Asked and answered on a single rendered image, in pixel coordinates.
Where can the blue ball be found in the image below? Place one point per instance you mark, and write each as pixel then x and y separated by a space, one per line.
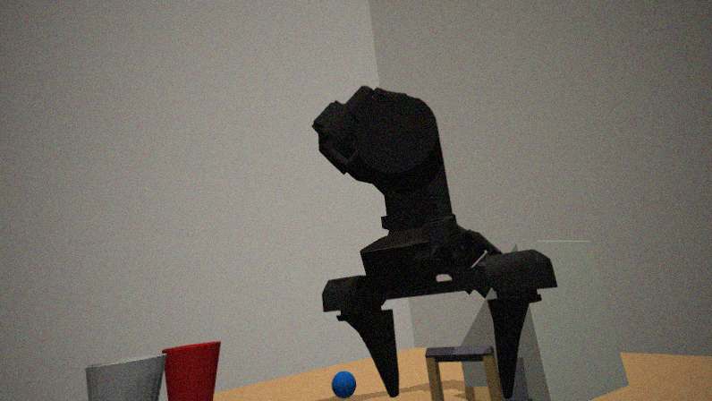
pixel 344 384

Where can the grey cone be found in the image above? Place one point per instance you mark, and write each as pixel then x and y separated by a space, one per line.
pixel 127 379

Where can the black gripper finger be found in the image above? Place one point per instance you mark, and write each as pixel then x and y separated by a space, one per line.
pixel 376 329
pixel 508 315

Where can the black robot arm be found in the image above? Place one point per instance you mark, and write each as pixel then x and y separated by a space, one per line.
pixel 391 140

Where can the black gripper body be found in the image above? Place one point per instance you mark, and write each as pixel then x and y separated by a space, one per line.
pixel 510 274

